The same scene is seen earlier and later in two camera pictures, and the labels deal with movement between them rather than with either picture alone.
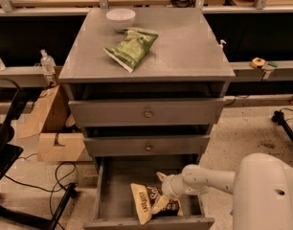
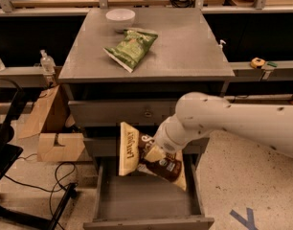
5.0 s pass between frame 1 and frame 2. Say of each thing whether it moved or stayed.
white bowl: stayed
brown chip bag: moved
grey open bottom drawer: stayed
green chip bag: stayed
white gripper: moved
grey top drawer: stayed
